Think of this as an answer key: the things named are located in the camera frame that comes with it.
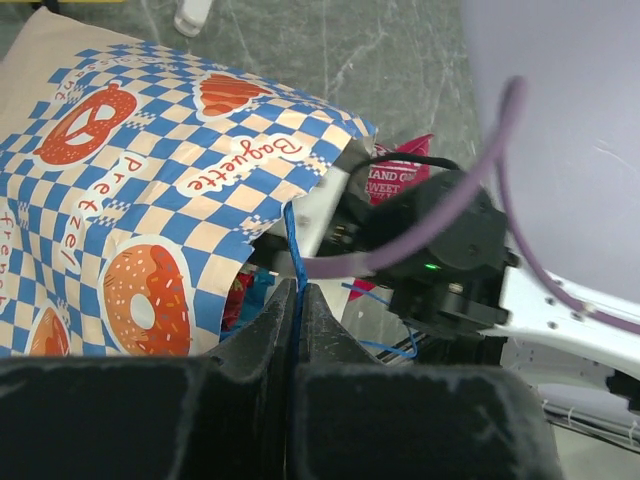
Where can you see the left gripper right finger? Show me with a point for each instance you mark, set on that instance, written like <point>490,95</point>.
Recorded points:
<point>356,418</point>

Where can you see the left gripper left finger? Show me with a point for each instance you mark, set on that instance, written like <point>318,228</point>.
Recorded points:
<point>219,415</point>

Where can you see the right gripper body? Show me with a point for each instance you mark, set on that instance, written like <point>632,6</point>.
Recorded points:
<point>326,220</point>

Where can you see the red chips bag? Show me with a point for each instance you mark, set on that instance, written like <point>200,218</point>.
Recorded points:
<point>389,178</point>

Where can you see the checkered paper bag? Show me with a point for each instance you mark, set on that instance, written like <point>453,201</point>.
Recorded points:
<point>134,178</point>

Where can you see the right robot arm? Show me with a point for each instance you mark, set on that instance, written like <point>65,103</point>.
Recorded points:
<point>475,301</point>

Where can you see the blue red snack bag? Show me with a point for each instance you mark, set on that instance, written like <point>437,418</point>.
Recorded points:
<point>245,300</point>

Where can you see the white board eraser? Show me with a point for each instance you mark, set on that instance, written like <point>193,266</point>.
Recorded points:
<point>191,16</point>

